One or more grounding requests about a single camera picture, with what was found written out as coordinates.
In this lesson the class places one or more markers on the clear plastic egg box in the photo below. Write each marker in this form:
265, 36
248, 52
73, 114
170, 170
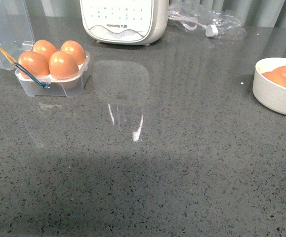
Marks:
16, 37

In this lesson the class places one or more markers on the white Joyoung kitchen appliance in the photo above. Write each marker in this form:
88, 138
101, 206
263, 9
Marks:
125, 22

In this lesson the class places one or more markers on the teal rubber band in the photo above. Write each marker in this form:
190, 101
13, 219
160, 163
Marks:
31, 76

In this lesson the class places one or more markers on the clear plastic bag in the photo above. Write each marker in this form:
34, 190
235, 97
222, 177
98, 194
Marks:
193, 18

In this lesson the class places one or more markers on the white round bowl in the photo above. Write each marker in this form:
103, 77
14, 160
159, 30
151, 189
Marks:
268, 93

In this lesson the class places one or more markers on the yellow rubber band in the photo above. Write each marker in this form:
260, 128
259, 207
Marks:
10, 58

